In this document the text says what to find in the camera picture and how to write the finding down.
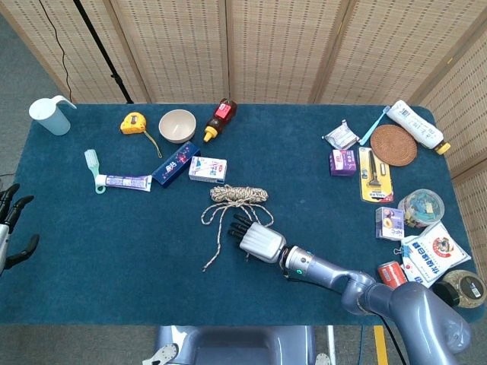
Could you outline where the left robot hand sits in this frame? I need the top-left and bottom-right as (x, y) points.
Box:
(0, 183), (40, 271)

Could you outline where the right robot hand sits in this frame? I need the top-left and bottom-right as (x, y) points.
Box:
(227, 213), (287, 264)

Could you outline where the white speckled rope bundle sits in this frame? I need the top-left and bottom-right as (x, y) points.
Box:
(200, 184), (275, 273)

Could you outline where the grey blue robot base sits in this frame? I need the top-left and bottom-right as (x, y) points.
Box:
(142, 325), (332, 365)

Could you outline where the white blue carton box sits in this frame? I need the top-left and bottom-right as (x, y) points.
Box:
(188, 155), (228, 185)

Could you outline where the green white brush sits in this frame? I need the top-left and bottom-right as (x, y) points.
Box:
(84, 148), (107, 195)

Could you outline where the light blue plastic pitcher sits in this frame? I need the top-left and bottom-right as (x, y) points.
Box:
(28, 94), (78, 137)

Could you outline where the purple small box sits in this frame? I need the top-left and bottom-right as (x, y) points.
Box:
(329, 149), (358, 177)

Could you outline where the dark blue toothpaste box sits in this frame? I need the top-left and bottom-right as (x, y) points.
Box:
(151, 141), (202, 190)

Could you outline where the blue carpet table cover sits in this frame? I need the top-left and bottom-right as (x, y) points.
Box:
(0, 103), (479, 327)

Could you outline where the white purple toothpaste tube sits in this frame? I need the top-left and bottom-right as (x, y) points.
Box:
(95, 173), (154, 193)

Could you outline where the purple juice carton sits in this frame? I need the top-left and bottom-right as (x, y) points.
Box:
(375, 206), (406, 242)

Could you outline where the razor in yellow pack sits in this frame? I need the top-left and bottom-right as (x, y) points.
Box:
(358, 147), (396, 204)

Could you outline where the red drink can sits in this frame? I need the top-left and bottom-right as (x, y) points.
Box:
(377, 261), (408, 288)

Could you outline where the silver snack packet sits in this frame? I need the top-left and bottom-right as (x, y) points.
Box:
(323, 119), (361, 151)

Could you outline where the honey bottle yellow cap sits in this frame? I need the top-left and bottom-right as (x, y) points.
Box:
(202, 97), (238, 144)

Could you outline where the beige bowl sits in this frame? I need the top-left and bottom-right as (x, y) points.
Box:
(158, 109), (198, 144)

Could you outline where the yellow tape measure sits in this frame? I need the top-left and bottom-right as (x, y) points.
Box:
(119, 112), (163, 159)

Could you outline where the yellow floor tape strip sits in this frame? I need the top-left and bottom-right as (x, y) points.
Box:
(373, 325), (390, 365)

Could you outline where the light blue toothbrush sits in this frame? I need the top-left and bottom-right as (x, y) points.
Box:
(358, 105), (391, 146)

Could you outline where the clear tub of clips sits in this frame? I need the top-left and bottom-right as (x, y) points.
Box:
(397, 189), (446, 229)

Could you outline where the round woven coaster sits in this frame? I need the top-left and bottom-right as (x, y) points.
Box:
(370, 124), (419, 167)

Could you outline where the white blue printed bag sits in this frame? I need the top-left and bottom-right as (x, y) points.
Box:
(399, 221), (472, 289)

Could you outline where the black tripod stand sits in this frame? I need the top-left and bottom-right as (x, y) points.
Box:
(72, 0), (135, 104)

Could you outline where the white bottle yellow cap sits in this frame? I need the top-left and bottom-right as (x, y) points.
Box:
(390, 99), (452, 156)

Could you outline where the glass jar black lid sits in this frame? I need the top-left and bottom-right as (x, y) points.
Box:
(433, 268), (487, 309)

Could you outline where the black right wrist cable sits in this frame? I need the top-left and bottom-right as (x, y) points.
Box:
(380, 315), (410, 365)

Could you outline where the thin black hanging cable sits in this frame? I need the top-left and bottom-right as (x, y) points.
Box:
(37, 0), (73, 103)

